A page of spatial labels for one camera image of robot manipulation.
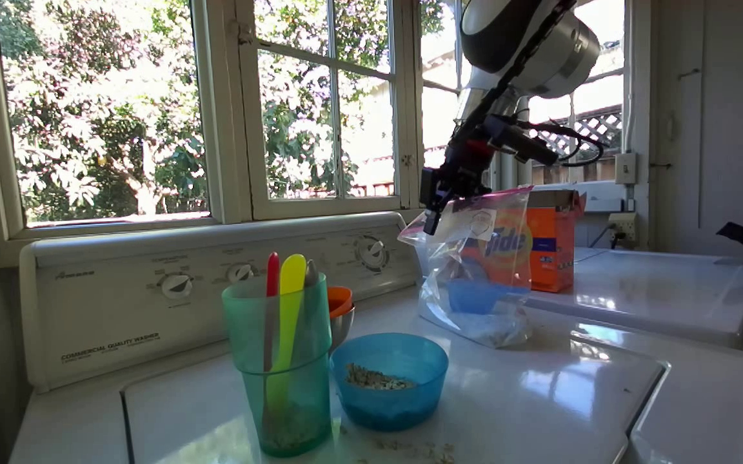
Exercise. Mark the orange Tide detergent box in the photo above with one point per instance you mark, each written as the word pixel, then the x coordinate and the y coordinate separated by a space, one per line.
pixel 553 248

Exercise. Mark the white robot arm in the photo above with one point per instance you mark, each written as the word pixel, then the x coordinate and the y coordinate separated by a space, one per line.
pixel 535 43

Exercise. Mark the orange-rimmed metal cup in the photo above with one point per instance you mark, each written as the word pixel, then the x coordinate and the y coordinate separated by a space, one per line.
pixel 340 303

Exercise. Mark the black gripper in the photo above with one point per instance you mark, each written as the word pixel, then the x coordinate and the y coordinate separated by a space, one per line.
pixel 491 145

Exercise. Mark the green translucent plastic cup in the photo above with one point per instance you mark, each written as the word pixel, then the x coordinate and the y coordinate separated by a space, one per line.
pixel 290 404

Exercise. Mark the grey plastic utensil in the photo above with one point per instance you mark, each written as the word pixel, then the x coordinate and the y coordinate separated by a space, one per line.
pixel 309 284

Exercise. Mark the large white washer dial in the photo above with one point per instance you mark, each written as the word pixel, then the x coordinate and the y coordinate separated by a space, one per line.
pixel 373 254

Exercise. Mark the white washing machine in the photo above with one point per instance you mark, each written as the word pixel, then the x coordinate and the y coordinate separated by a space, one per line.
pixel 509 396

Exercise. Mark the white box on sill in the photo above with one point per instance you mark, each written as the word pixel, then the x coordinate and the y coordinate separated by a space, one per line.
pixel 605 198

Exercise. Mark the white dryer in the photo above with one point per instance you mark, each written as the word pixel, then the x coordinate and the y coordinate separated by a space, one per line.
pixel 672 293

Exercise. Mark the cream wooden window frame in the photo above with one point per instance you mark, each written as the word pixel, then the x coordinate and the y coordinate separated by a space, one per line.
pixel 231 120

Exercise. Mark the yellow-green plastic utensil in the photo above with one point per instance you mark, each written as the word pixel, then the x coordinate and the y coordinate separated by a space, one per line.
pixel 290 299

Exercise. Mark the red plastic utensil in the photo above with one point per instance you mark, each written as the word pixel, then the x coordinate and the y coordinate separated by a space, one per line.
pixel 271 275

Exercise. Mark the blue plastic scoop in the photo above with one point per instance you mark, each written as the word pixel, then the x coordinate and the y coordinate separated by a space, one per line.
pixel 477 298

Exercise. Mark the blue plastic bowl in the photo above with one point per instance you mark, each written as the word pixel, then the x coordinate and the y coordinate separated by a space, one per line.
pixel 388 387

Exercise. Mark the white washer control knob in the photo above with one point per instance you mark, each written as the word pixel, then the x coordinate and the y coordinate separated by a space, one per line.
pixel 177 284
pixel 240 275

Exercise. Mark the clear plastic zip bag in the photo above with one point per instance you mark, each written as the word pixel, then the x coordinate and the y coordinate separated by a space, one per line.
pixel 456 248

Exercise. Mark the white wall outlet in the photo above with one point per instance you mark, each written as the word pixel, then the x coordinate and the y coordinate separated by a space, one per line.
pixel 628 168
pixel 623 230

